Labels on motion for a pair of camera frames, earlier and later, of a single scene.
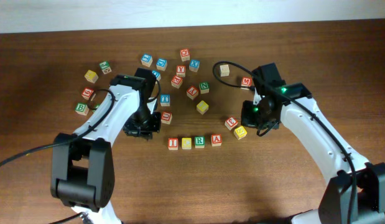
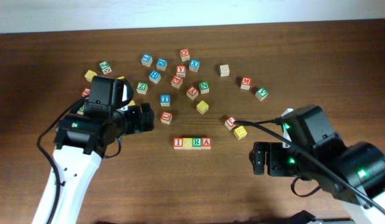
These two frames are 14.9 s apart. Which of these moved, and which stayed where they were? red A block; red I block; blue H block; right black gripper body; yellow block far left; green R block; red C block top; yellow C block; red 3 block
Moved: right black gripper body; red I block; red A block
Stayed: red C block top; blue H block; yellow block far left; green R block; red 3 block; yellow C block
